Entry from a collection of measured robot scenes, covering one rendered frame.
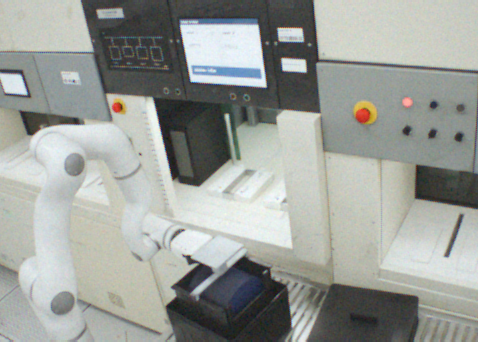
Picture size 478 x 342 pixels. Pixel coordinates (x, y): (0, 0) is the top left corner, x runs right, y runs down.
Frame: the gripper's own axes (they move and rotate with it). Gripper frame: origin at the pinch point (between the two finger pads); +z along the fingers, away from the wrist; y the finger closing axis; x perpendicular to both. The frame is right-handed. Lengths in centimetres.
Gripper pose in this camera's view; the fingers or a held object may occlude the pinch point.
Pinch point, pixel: (217, 256)
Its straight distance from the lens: 155.4
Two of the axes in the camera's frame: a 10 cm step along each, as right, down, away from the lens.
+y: -6.2, 4.6, -6.4
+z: 7.8, 2.2, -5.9
